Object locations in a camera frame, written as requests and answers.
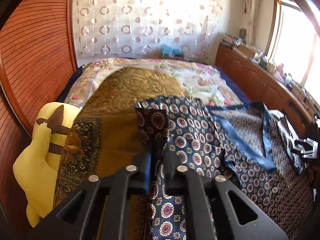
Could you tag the window with wooden frame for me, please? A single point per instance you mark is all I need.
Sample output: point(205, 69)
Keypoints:
point(295, 46)

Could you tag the pink floral quilt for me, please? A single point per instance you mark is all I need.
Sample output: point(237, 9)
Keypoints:
point(203, 81)

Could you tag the folded mustard gold cloth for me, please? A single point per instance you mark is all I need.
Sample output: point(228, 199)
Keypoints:
point(108, 133)

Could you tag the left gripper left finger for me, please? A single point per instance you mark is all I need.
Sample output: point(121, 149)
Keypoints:
point(98, 208)

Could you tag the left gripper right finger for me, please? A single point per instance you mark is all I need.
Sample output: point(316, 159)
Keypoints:
point(214, 207)

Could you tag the yellow plush toy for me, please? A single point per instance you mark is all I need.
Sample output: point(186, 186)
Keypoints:
point(36, 167)

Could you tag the sheer circle patterned curtain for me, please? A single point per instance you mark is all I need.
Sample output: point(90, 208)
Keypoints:
point(141, 28)

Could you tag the long wooden sideboard cabinet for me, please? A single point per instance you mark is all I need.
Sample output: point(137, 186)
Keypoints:
point(259, 85)

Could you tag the cardboard box on sideboard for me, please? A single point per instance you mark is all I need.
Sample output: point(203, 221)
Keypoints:
point(248, 52)

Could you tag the small blue toy object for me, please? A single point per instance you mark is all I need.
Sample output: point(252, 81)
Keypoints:
point(167, 52)

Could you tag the navy medallion patterned silk garment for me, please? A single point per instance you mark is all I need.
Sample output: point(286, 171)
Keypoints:
point(248, 144)

